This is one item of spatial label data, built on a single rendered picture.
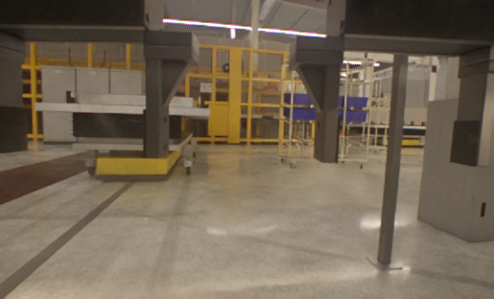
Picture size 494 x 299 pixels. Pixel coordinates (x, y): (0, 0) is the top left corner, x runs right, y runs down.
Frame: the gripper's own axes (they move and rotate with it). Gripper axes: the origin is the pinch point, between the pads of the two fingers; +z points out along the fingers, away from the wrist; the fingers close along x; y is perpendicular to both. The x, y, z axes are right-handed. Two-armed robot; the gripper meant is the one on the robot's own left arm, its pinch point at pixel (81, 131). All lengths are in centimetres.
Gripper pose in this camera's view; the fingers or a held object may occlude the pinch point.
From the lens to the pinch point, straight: 25.5
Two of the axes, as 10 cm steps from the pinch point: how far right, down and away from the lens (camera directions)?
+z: -0.3, 10.0, 0.9
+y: -0.1, -0.9, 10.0
